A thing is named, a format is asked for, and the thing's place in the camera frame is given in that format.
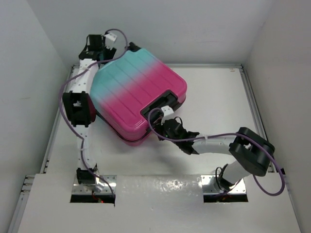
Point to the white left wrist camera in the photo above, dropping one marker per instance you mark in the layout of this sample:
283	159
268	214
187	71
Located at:
109	40

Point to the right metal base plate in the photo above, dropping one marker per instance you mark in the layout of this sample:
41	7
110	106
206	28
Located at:
210	187

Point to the pink suitcase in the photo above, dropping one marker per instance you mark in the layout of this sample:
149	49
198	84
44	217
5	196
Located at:
125	91

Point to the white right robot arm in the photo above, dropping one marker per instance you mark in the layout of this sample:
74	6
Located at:
248	148

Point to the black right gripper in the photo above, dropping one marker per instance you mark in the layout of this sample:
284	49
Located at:
161	127

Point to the metal base plate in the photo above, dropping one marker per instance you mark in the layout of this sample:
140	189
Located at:
98	187
210	187

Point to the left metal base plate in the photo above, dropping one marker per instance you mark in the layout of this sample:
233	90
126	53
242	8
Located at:
98	187

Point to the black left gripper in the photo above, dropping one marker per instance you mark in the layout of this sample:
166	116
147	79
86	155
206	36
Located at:
111	53

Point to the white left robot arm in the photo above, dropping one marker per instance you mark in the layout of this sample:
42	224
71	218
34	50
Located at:
78	105

